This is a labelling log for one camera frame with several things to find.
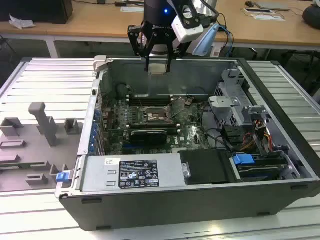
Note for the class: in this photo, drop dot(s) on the black RAM slot bank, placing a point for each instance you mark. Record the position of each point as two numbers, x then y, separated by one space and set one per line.
155 125
150 101

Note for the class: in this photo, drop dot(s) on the crumpled white paper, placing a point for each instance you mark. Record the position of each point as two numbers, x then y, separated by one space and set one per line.
21 22

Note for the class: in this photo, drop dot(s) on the round black bag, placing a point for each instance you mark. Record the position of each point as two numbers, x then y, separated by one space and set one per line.
312 15

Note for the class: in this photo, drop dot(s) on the green motherboard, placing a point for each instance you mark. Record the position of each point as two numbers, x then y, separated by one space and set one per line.
190 135

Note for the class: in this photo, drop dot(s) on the thin metal locking lever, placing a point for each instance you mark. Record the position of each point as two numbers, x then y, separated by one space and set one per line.
180 112
145 113

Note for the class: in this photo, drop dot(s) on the white paper sheets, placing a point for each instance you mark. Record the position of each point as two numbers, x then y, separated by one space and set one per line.
262 15

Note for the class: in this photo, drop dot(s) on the grey parts rack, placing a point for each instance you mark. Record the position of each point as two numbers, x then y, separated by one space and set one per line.
32 147

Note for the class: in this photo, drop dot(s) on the black box on desk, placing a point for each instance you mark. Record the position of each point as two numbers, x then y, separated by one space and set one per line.
35 10

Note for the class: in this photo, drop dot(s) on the blue expansion slot clips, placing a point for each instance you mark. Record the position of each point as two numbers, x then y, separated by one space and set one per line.
94 132

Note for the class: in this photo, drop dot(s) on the grey metal drive cage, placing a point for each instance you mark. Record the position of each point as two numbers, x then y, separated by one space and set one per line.
230 107

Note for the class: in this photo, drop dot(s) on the silver square CPU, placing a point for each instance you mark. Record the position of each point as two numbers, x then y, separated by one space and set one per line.
157 69

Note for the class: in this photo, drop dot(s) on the open black PC case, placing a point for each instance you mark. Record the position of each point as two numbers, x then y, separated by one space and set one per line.
175 210

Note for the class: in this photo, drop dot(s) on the black graphics card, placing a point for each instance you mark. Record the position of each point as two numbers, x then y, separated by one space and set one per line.
148 137

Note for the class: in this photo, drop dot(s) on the blue case latch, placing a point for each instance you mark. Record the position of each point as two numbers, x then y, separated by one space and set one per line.
62 177

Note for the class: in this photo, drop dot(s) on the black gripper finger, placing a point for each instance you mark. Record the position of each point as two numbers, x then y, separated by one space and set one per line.
169 65
147 62

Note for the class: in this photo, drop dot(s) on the grey power supply unit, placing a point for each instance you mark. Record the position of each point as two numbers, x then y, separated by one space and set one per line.
135 172

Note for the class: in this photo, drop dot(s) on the pale blue teach pendant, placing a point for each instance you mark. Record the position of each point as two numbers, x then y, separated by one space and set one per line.
206 41

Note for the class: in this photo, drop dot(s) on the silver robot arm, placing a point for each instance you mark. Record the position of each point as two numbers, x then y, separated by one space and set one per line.
207 3

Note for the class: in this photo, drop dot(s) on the blue disk carrier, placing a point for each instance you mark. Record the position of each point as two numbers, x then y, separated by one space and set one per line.
242 160

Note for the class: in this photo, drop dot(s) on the black CPU socket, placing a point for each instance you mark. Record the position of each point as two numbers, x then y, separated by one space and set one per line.
156 115

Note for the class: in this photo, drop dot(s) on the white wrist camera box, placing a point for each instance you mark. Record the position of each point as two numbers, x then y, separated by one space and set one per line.
188 31

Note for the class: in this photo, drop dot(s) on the small black power adapter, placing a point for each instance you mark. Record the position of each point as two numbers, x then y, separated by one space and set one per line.
121 3

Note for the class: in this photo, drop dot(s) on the black computer mouse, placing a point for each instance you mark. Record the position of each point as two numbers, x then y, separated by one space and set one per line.
249 3

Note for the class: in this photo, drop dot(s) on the grey flat laptop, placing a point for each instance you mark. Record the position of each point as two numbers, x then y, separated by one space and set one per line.
272 5

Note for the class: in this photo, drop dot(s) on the wooden desk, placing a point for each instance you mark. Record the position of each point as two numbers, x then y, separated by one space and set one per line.
100 22

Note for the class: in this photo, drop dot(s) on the black plastic air shroud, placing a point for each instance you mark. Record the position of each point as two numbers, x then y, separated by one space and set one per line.
205 166

